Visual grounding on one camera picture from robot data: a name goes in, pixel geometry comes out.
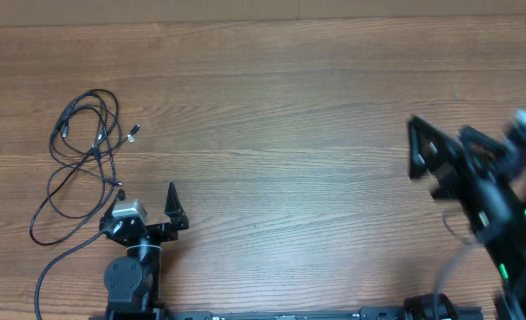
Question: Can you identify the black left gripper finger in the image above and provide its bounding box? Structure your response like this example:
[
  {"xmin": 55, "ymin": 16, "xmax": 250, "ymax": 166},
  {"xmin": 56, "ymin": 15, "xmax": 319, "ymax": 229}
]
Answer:
[
  {"xmin": 105, "ymin": 188, "xmax": 126, "ymax": 218},
  {"xmin": 164, "ymin": 181, "xmax": 189, "ymax": 231}
]

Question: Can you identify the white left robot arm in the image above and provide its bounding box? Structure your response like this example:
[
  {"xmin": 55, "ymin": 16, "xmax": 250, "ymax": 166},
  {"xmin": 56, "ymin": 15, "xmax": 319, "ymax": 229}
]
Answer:
[{"xmin": 100, "ymin": 182, "xmax": 189, "ymax": 320}]

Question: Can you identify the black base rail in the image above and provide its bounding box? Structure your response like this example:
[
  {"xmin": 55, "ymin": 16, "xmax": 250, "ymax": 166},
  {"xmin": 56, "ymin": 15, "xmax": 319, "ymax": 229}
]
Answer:
[{"xmin": 89, "ymin": 292, "xmax": 484, "ymax": 320}]

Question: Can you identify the thin black USB cable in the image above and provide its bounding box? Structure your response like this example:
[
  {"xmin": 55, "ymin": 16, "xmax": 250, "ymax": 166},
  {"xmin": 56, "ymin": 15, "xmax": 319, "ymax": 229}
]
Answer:
[{"xmin": 52, "ymin": 101, "xmax": 142, "ymax": 156}]

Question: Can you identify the thick black USB cable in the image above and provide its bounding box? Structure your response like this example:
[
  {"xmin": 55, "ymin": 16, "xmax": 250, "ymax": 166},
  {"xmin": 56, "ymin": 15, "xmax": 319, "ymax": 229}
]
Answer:
[{"xmin": 48, "ymin": 88, "xmax": 123, "ymax": 188}]

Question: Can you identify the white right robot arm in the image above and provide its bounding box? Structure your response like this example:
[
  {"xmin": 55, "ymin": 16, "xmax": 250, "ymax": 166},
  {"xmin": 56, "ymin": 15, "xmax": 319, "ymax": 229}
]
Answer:
[{"xmin": 407, "ymin": 110, "xmax": 526, "ymax": 319}]

